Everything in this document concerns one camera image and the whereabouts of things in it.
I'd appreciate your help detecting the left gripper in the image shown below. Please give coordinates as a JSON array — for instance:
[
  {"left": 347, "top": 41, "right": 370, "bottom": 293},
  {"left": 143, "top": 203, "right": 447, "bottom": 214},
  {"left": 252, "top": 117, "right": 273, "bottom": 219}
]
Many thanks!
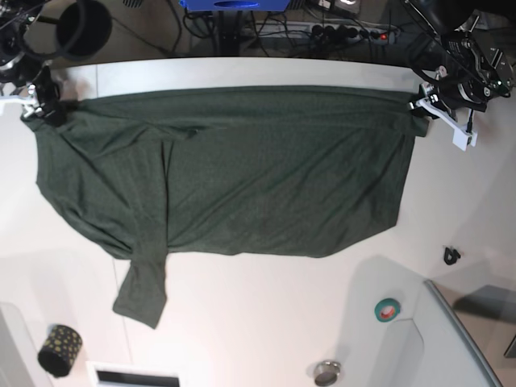
[{"left": 407, "top": 78, "right": 489, "bottom": 120}]

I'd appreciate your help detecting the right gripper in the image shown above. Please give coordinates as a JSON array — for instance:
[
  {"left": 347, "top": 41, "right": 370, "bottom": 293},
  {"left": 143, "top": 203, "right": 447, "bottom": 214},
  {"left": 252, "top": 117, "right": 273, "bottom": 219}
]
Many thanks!
[{"left": 0, "top": 66, "right": 80, "bottom": 127}]

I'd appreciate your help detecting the dark green t-shirt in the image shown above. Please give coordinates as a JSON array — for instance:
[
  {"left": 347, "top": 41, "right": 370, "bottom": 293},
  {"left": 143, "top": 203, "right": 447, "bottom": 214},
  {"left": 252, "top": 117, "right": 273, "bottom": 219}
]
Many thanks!
[{"left": 25, "top": 86, "right": 429, "bottom": 327}]

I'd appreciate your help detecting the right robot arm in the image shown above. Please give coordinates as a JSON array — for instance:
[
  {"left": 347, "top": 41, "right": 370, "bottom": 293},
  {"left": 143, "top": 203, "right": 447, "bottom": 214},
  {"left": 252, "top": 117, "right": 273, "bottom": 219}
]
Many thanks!
[{"left": 1, "top": 1, "right": 87, "bottom": 127}]

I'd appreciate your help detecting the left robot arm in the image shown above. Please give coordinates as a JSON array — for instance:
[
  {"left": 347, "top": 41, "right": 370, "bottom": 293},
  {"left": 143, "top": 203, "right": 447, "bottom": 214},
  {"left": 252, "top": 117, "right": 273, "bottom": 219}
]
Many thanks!
[{"left": 402, "top": 1, "right": 515, "bottom": 118}]

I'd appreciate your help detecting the black round stand base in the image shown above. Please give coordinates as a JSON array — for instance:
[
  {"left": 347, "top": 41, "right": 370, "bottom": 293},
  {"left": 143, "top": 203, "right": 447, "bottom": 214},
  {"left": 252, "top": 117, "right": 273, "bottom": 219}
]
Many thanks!
[{"left": 56, "top": 1, "right": 112, "bottom": 61}]

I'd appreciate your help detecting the small black clip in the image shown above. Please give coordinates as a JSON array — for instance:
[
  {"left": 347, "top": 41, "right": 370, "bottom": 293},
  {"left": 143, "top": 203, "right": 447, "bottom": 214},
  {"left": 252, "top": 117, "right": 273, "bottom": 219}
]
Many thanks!
[{"left": 443, "top": 246, "right": 461, "bottom": 266}]

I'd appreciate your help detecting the white power strip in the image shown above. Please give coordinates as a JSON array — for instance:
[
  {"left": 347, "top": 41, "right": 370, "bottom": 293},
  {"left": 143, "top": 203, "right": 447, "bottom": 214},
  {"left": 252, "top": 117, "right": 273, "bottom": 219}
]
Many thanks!
[{"left": 256, "top": 20, "right": 402, "bottom": 45}]

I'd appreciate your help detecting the blue box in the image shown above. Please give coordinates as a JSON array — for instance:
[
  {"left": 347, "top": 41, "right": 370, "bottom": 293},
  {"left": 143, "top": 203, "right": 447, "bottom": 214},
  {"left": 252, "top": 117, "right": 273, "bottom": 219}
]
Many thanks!
[{"left": 179, "top": 0, "right": 289, "bottom": 12}]

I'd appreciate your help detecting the green tape roll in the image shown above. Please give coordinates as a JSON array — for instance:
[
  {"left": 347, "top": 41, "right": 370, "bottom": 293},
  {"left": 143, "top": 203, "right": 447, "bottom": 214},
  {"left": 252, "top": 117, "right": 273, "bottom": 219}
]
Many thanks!
[{"left": 374, "top": 298, "right": 402, "bottom": 323}]

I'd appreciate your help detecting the black gold dotted cup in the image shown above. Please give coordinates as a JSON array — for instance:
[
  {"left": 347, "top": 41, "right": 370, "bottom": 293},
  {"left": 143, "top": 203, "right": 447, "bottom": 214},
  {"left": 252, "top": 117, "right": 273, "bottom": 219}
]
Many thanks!
[{"left": 37, "top": 325, "right": 83, "bottom": 378}]

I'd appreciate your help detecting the white slotted tray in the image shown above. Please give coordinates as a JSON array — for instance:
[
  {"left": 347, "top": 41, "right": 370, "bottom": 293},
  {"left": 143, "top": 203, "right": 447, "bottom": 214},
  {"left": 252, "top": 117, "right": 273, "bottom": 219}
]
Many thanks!
[{"left": 86, "top": 361, "right": 181, "bottom": 387}]

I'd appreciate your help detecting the round metal tin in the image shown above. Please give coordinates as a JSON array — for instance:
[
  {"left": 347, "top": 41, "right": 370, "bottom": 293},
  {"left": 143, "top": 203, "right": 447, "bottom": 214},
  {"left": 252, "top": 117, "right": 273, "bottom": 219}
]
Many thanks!
[{"left": 313, "top": 360, "right": 341, "bottom": 387}]

